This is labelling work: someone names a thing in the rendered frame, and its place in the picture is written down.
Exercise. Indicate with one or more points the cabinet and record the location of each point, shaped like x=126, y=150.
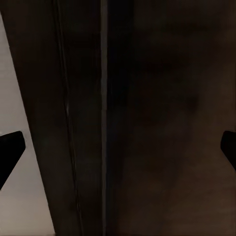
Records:
x=127, y=102

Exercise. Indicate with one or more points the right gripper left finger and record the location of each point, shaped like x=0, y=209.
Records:
x=12, y=146

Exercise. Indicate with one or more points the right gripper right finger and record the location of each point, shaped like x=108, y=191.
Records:
x=228, y=146

